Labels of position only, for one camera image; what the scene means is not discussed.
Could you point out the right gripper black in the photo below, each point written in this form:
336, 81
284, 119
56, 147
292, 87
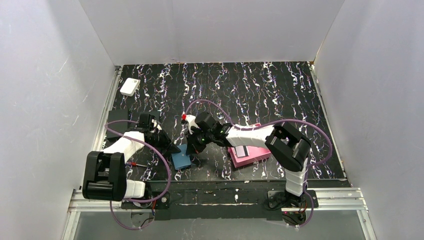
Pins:
199, 137

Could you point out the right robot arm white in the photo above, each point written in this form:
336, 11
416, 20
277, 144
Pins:
286, 144

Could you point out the aluminium frame rail front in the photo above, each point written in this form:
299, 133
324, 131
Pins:
329, 199

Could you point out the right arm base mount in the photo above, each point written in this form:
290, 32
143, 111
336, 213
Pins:
293, 208

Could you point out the black box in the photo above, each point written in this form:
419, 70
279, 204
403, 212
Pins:
156, 114
121, 127

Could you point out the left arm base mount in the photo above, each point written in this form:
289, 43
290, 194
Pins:
142, 214

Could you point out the white small device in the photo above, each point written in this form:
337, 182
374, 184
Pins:
129, 87

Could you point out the black box near left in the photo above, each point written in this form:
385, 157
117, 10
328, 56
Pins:
156, 114

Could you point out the aluminium frame rail left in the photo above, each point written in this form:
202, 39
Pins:
100, 133

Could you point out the pink plastic box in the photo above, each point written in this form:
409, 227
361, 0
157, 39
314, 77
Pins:
250, 155

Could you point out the credit card in pink box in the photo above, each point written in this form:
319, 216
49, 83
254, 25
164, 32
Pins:
241, 151

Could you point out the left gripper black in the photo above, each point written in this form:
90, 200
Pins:
160, 139

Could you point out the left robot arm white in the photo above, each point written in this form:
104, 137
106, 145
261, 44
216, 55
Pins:
105, 175

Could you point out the blue red pen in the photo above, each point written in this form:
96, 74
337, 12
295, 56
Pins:
133, 164

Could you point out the aluminium frame rail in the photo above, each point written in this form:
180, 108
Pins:
329, 199
100, 133

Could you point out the black box far left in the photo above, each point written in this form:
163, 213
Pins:
121, 127

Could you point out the blue card holder wallet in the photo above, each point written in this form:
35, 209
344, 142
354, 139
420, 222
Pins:
181, 160

